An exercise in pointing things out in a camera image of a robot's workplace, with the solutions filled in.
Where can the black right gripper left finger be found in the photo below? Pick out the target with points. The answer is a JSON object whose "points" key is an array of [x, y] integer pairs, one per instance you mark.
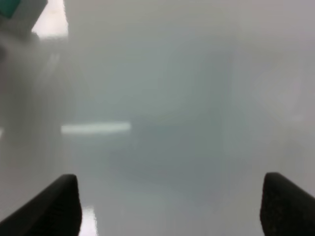
{"points": [[56, 211]]}

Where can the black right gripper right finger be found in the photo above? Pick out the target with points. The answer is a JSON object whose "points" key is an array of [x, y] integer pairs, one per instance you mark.
{"points": [[286, 209]]}

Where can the green cube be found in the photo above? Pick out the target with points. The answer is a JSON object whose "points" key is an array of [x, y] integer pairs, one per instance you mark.
{"points": [[8, 7]]}

